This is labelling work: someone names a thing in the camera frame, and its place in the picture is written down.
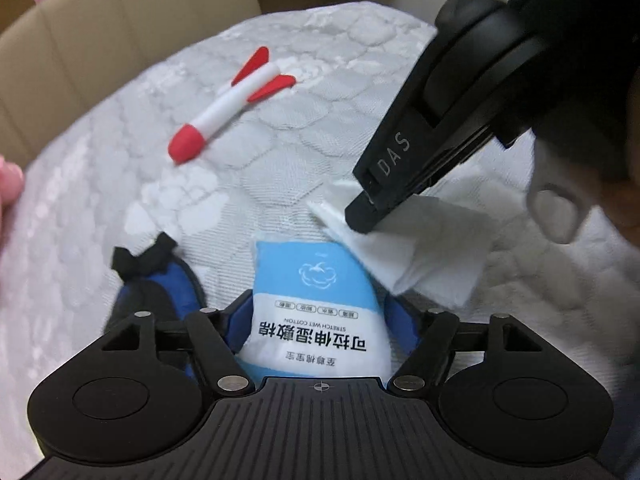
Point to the gloved right hand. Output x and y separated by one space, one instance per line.
561 194

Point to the blue wet wipes pack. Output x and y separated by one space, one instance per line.
315 314

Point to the pink white plush toy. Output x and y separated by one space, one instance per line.
12 182

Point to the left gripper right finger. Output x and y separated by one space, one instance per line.
426 338

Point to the white wet wipe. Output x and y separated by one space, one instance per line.
432 247

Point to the red white toy rocket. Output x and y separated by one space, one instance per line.
258 79

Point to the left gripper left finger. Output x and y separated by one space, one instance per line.
216 337

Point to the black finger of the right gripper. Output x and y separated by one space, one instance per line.
395 159

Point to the beige headboard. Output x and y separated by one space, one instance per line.
62 57

